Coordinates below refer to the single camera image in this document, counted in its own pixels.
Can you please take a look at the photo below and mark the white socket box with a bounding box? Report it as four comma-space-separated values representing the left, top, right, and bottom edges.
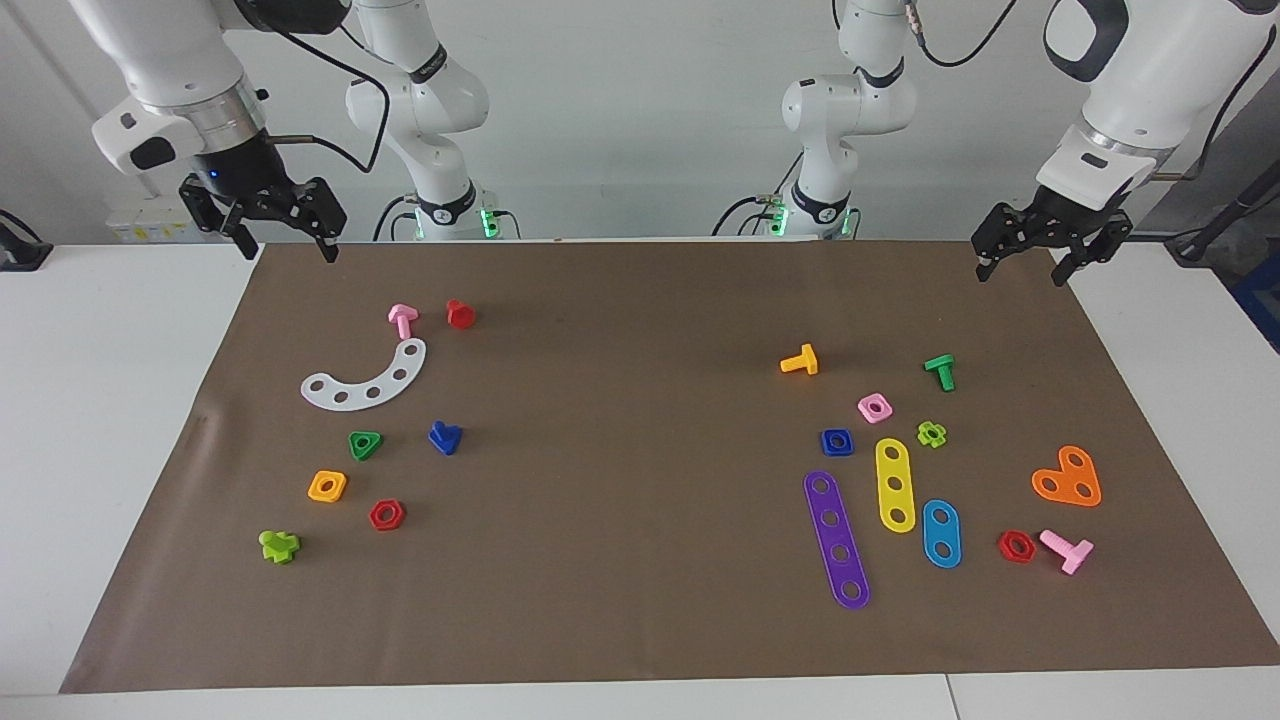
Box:
108, 195, 201, 244

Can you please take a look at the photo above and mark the white curved five-hole plate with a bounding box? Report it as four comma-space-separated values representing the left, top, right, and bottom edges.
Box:
300, 338, 428, 412

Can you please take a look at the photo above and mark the black tripod stand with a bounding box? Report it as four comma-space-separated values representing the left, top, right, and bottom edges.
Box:
1165, 160, 1280, 263

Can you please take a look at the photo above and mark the blue crate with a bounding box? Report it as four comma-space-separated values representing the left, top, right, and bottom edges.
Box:
1232, 270, 1280, 353

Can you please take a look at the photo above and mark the orange three-hole heart plate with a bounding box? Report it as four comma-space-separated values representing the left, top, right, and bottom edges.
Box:
1031, 445, 1103, 508

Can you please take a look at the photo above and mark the black desk clamp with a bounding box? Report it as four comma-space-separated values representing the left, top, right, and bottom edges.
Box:
0, 208, 53, 272

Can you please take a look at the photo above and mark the yellow three-hole strip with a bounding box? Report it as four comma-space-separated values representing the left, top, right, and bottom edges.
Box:
875, 438, 918, 534

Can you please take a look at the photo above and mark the blue two-hole strip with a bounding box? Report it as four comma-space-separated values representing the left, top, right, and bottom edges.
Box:
921, 499, 963, 569

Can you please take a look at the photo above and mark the purple four-hole strip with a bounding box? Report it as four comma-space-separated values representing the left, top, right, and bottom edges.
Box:
803, 470, 871, 610

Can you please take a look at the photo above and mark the brown table mat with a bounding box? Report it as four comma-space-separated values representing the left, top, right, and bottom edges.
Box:
58, 240, 1280, 694

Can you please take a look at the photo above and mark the black right base cable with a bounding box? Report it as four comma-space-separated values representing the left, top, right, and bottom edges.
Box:
373, 193, 421, 242

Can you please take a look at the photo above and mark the black base cable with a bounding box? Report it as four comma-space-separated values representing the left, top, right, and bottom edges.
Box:
373, 193, 421, 242
712, 193, 791, 238

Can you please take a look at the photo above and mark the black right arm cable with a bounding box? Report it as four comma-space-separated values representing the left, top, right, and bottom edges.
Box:
262, 20, 393, 176

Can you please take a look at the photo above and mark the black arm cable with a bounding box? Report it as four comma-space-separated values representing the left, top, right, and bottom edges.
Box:
905, 0, 1280, 183
262, 20, 393, 176

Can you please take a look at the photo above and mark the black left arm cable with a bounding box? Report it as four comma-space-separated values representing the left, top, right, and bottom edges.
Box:
905, 0, 1280, 183

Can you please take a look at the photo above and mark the black left base cable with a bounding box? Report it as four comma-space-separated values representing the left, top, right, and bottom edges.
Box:
712, 193, 791, 238

